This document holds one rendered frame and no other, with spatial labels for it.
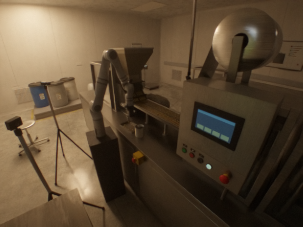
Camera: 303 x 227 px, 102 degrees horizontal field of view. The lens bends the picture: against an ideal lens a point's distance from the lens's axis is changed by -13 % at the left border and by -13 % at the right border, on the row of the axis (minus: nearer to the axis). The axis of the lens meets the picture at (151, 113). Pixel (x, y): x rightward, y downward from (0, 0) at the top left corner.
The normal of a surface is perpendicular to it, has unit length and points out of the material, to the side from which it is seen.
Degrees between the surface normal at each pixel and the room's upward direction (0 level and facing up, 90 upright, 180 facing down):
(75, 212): 0
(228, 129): 90
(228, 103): 90
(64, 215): 0
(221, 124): 90
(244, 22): 90
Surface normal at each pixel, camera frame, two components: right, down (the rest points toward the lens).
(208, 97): -0.78, 0.27
